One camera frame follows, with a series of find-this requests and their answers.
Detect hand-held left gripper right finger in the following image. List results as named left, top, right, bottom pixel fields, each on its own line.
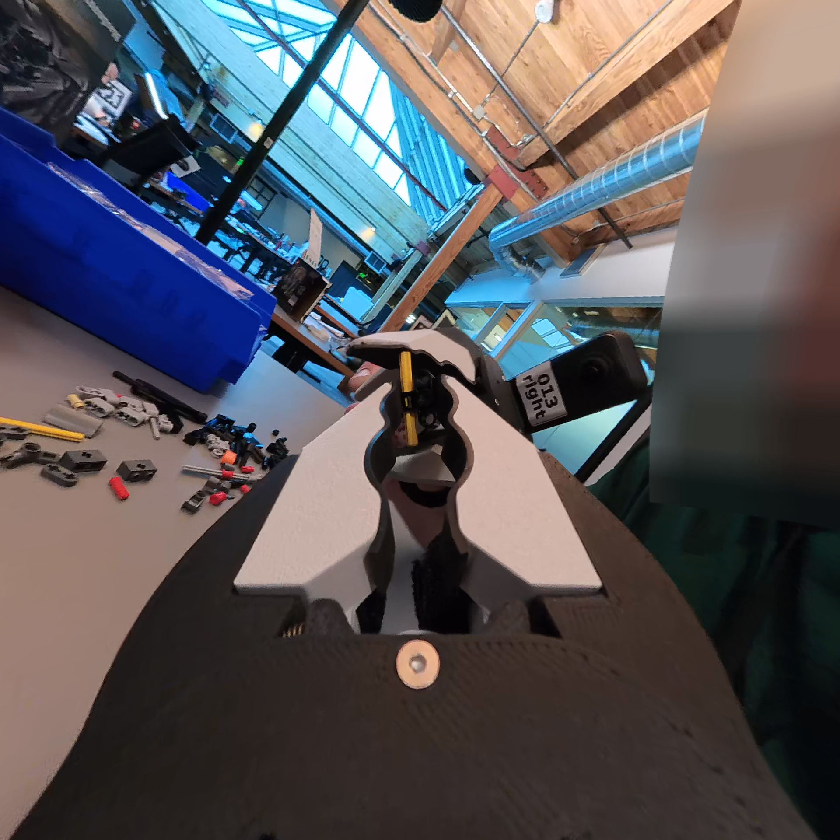
left=434, top=375, right=603, bottom=627

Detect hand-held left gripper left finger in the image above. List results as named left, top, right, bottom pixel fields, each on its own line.
left=234, top=381, right=401, bottom=634

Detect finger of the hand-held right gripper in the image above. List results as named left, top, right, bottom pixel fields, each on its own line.
left=392, top=456, right=460, bottom=488
left=346, top=330, right=484, bottom=388

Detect silver ventilation duct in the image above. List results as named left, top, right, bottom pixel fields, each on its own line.
left=489, top=108, right=710, bottom=266

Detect dark printed lego box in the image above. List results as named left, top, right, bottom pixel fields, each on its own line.
left=0, top=0, right=135, bottom=122

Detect dark cardboard box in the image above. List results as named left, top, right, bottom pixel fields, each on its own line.
left=272, top=258, right=331, bottom=322

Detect pile of lego pieces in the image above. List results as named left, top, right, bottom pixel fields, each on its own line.
left=0, top=371, right=293, bottom=516

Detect yellow lego axle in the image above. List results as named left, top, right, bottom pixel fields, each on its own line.
left=399, top=351, right=420, bottom=447

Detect blue plastic bin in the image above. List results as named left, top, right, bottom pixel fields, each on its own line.
left=0, top=108, right=277, bottom=395

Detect person's right hand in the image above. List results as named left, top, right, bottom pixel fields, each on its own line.
left=341, top=364, right=455, bottom=560

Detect person's torso green shirt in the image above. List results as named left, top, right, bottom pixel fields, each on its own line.
left=591, top=433, right=840, bottom=840

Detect wooden beam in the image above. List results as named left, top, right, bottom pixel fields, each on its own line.
left=377, top=184, right=503, bottom=332

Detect clear plastic bags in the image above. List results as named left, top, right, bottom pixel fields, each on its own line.
left=46, top=161, right=253, bottom=303

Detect black pole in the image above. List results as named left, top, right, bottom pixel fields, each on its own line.
left=195, top=0, right=375, bottom=245

